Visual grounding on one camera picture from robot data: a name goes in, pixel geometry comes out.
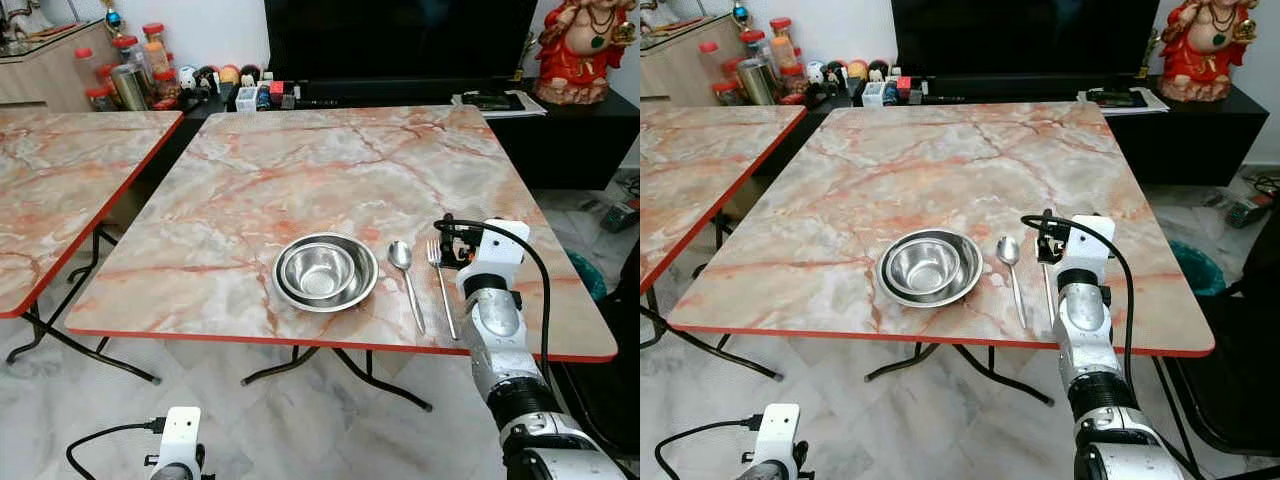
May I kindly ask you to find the large steel bowl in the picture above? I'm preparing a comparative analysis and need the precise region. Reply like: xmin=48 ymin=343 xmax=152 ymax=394
xmin=876 ymin=228 xmax=985 ymax=308
xmin=272 ymin=232 xmax=380 ymax=313

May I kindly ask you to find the silver metal fork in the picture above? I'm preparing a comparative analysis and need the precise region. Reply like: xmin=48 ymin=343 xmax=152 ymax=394
xmin=1036 ymin=258 xmax=1058 ymax=329
xmin=427 ymin=238 xmax=460 ymax=342

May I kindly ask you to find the light wooden drawer cabinet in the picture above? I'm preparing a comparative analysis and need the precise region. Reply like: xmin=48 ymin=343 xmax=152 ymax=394
xmin=640 ymin=15 xmax=736 ymax=109
xmin=0 ymin=20 xmax=106 ymax=113

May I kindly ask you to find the dark remote control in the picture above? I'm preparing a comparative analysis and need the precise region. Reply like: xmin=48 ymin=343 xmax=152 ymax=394
xmin=1225 ymin=190 xmax=1278 ymax=228
xmin=598 ymin=198 xmax=640 ymax=233

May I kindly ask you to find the black tray on white paper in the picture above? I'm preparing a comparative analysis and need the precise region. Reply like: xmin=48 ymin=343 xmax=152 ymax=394
xmin=1077 ymin=87 xmax=1171 ymax=114
xmin=452 ymin=90 xmax=548 ymax=118

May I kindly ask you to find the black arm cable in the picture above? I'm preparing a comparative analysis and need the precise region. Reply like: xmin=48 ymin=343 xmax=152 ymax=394
xmin=66 ymin=417 xmax=167 ymax=480
xmin=1020 ymin=213 xmax=1136 ymax=391
xmin=654 ymin=414 xmax=766 ymax=480
xmin=433 ymin=218 xmax=554 ymax=391

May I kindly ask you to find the red laughing buddha statue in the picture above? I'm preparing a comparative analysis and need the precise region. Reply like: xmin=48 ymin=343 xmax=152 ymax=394
xmin=1158 ymin=0 xmax=1261 ymax=103
xmin=533 ymin=0 xmax=637 ymax=106

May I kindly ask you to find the silver metal spoon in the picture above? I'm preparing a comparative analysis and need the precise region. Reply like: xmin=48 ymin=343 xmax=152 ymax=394
xmin=996 ymin=236 xmax=1029 ymax=331
xmin=387 ymin=240 xmax=427 ymax=336

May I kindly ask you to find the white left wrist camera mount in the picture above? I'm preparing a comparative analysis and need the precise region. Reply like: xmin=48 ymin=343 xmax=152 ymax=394
xmin=160 ymin=407 xmax=202 ymax=466
xmin=758 ymin=404 xmax=802 ymax=466

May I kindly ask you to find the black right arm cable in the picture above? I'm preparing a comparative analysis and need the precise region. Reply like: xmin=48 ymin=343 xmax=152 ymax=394
xmin=1020 ymin=213 xmax=1136 ymax=391
xmin=433 ymin=218 xmax=554 ymax=391

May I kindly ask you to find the black television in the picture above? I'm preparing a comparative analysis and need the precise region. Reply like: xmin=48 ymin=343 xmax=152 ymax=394
xmin=264 ymin=0 xmax=539 ymax=86
xmin=890 ymin=0 xmax=1163 ymax=81

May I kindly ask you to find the marble pattern folding table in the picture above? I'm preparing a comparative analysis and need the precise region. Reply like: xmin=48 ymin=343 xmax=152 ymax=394
xmin=65 ymin=104 xmax=618 ymax=412
xmin=0 ymin=108 xmax=185 ymax=385
xmin=667 ymin=100 xmax=1216 ymax=406
xmin=640 ymin=104 xmax=807 ymax=381

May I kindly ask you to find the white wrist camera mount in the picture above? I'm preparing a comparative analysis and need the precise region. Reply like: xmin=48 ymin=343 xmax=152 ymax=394
xmin=160 ymin=407 xmax=202 ymax=466
xmin=457 ymin=219 xmax=532 ymax=301
xmin=1055 ymin=215 xmax=1117 ymax=291
xmin=758 ymin=404 xmax=802 ymax=466

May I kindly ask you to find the small steel bowl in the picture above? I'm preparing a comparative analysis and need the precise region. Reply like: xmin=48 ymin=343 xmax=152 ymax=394
xmin=890 ymin=238 xmax=963 ymax=296
xmin=284 ymin=242 xmax=359 ymax=301

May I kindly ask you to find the teal plastic basket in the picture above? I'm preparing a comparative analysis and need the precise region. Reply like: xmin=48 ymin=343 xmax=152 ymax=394
xmin=1168 ymin=240 xmax=1227 ymax=298
xmin=566 ymin=250 xmax=608 ymax=303

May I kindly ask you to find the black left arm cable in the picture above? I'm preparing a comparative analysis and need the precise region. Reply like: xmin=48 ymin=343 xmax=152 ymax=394
xmin=66 ymin=417 xmax=167 ymax=480
xmin=654 ymin=414 xmax=766 ymax=480

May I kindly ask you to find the steel tumbler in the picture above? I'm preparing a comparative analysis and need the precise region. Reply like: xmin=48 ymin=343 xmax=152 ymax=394
xmin=738 ymin=58 xmax=778 ymax=107
xmin=112 ymin=64 xmax=151 ymax=112

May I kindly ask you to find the black chair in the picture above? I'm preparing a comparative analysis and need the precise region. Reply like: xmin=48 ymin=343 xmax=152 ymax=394
xmin=1160 ymin=195 xmax=1280 ymax=459
xmin=548 ymin=240 xmax=640 ymax=461

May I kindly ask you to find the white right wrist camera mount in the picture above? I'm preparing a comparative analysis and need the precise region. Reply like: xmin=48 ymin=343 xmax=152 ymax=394
xmin=457 ymin=219 xmax=532 ymax=301
xmin=1055 ymin=215 xmax=1117 ymax=291

